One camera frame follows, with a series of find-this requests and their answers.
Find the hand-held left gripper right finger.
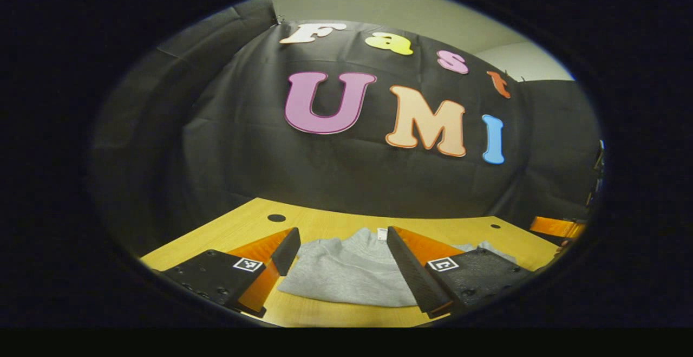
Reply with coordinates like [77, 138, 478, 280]
[386, 226, 534, 319]

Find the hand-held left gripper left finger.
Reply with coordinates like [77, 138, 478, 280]
[160, 227, 302, 319]

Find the grey sweatshirt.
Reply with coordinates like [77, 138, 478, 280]
[277, 227, 518, 308]

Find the black backdrop cloth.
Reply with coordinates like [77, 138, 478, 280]
[89, 0, 604, 257]

